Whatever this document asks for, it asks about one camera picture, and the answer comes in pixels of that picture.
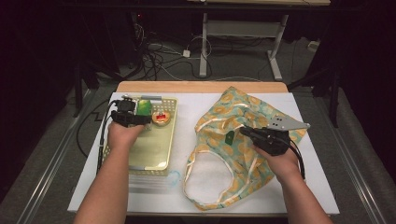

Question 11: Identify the black floor cable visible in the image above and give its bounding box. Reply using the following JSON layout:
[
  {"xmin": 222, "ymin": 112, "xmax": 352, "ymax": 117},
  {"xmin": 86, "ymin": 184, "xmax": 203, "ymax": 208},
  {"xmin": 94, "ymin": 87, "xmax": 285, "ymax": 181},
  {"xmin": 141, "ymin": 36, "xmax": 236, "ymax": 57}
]
[{"xmin": 76, "ymin": 98, "xmax": 110, "ymax": 159}]

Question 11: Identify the person's right hand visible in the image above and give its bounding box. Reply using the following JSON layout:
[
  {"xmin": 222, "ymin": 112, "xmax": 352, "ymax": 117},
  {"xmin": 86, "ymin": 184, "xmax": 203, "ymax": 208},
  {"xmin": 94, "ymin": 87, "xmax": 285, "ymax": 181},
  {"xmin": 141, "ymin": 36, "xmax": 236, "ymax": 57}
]
[{"xmin": 253, "ymin": 145, "xmax": 304, "ymax": 185}]

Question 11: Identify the orange floral cloth bag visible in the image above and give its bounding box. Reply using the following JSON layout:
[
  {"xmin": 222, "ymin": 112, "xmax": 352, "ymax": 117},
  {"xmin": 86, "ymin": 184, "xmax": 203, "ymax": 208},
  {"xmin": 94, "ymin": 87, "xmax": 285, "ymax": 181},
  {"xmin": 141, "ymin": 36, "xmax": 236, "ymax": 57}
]
[{"xmin": 182, "ymin": 86, "xmax": 307, "ymax": 212}]

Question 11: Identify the black stand leg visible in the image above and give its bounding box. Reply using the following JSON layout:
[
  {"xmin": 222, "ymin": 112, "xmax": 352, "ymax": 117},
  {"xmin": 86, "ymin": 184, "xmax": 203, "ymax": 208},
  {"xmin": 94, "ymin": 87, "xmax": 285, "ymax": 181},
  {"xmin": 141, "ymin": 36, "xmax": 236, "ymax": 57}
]
[{"xmin": 73, "ymin": 62, "xmax": 86, "ymax": 119}]

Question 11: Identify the pale yellow plastic basket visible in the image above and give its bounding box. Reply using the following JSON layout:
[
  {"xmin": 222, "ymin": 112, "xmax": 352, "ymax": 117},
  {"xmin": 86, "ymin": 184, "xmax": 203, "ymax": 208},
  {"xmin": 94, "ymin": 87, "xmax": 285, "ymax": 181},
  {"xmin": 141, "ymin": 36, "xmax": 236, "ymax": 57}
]
[{"xmin": 102, "ymin": 95, "xmax": 179, "ymax": 176}]

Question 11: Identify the white metal desk frame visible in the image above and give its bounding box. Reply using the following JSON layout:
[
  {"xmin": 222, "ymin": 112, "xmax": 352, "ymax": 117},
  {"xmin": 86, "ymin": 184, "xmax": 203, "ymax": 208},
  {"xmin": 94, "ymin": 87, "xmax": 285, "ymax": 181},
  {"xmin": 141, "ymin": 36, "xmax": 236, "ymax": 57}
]
[{"xmin": 199, "ymin": 12, "xmax": 290, "ymax": 81}]

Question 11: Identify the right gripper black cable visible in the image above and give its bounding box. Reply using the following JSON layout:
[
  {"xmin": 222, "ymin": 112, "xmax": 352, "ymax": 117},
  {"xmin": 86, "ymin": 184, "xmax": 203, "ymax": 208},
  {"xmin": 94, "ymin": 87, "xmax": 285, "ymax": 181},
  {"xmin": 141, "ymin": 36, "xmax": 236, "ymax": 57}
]
[{"xmin": 281, "ymin": 136, "xmax": 306, "ymax": 181}]

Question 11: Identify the tangle of floor cables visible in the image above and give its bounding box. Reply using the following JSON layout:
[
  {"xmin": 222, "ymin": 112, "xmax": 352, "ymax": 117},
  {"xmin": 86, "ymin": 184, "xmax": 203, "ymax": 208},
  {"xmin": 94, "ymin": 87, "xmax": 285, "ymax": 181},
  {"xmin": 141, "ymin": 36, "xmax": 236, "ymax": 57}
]
[{"xmin": 130, "ymin": 12, "xmax": 214, "ymax": 82}]

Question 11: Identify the metal floor rail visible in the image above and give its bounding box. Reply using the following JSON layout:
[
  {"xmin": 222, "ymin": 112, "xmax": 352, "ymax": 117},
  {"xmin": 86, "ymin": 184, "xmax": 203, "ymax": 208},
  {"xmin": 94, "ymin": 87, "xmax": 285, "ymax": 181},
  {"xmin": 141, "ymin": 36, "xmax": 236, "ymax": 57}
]
[
  {"xmin": 311, "ymin": 90, "xmax": 389, "ymax": 224},
  {"xmin": 15, "ymin": 89, "xmax": 95, "ymax": 224}
]

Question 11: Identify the white table mat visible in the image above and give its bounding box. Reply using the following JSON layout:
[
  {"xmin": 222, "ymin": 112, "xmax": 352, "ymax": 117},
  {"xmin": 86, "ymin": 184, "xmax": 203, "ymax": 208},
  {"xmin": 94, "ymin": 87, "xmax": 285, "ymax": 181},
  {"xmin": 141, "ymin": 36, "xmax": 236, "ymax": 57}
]
[{"xmin": 67, "ymin": 91, "xmax": 340, "ymax": 217}]

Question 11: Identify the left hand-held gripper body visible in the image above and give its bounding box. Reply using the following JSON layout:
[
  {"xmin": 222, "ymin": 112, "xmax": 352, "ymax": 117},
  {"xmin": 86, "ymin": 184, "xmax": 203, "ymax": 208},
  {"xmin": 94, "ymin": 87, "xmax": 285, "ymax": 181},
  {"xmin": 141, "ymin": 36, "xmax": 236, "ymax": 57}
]
[{"xmin": 110, "ymin": 94, "xmax": 139, "ymax": 129}]

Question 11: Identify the person's left hand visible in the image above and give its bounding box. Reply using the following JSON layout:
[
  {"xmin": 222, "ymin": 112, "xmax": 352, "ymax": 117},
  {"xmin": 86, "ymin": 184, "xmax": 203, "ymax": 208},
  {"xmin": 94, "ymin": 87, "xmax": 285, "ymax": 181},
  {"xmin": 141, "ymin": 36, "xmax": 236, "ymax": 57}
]
[{"xmin": 106, "ymin": 120, "xmax": 148, "ymax": 151}]

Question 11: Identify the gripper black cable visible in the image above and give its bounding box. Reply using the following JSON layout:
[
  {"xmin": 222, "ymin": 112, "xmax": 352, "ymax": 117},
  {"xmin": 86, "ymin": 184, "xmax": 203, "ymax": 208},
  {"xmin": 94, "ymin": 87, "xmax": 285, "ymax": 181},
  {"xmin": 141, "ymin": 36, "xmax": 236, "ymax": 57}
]
[
  {"xmin": 281, "ymin": 136, "xmax": 306, "ymax": 181},
  {"xmin": 96, "ymin": 99, "xmax": 121, "ymax": 175}
]

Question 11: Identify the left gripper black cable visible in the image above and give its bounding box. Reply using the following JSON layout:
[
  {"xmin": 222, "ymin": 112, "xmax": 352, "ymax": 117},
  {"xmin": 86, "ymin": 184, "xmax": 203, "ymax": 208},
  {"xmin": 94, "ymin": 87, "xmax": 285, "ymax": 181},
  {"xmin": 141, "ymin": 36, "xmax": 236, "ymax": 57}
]
[{"xmin": 96, "ymin": 99, "xmax": 121, "ymax": 175}]

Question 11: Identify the round snack with red label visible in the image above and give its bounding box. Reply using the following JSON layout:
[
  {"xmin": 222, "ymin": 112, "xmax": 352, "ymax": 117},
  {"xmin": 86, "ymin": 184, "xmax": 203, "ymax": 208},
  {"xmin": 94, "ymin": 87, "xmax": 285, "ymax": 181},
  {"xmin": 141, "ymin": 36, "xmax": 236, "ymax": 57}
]
[{"xmin": 151, "ymin": 110, "xmax": 172, "ymax": 127}]

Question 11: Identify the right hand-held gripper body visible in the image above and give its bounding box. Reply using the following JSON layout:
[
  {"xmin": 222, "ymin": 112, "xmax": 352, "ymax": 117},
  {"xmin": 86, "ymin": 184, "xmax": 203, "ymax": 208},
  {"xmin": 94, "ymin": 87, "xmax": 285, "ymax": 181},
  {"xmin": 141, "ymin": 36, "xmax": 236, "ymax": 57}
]
[{"xmin": 254, "ymin": 115, "xmax": 311, "ymax": 157}]

